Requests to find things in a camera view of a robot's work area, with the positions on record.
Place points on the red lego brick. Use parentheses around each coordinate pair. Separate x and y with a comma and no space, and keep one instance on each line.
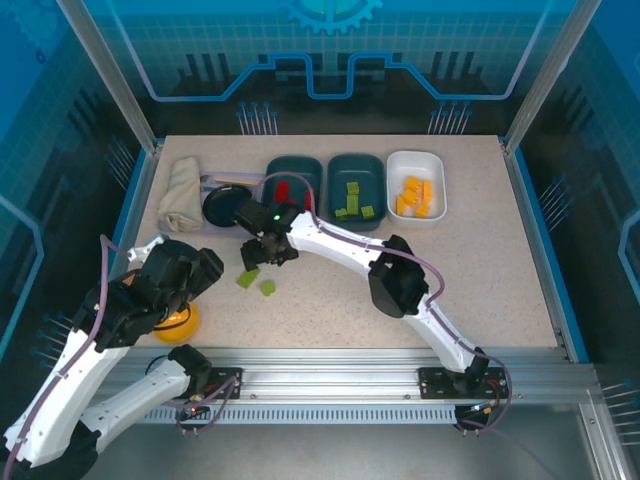
(281,190)
(308,199)

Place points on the green lego brick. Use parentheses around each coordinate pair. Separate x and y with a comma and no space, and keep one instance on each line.
(267,287)
(352,203)
(354,187)
(342,214)
(248,278)
(368,212)

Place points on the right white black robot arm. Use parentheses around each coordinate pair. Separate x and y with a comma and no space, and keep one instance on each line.
(340,240)

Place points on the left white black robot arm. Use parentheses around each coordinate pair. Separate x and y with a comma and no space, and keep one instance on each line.
(55,395)

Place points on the yellow bowl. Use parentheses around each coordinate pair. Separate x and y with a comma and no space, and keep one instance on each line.
(185,327)

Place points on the black round plate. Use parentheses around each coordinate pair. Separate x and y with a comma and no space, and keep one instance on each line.
(222,205)

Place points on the lavender tray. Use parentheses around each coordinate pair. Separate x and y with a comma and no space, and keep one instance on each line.
(235,175)

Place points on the teal plastic container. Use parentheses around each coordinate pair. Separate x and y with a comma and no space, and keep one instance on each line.
(370,175)
(295,167)

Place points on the beige folded cloth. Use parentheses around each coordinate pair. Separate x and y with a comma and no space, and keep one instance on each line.
(182,195)

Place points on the small connector board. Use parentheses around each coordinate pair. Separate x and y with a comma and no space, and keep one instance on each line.
(480,409)
(192,410)

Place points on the white plastic container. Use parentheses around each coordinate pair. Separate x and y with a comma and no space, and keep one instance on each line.
(400,165)

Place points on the aluminium table side rail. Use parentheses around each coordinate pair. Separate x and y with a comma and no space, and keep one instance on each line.
(522,200)
(141,200)

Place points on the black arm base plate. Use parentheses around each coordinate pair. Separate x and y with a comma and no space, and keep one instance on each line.
(430,382)
(225,382)

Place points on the aluminium mounting rail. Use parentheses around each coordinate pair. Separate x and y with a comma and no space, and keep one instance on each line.
(325,375)

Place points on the aluminium frame post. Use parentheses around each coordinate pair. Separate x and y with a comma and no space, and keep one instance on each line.
(116,75)
(550,75)

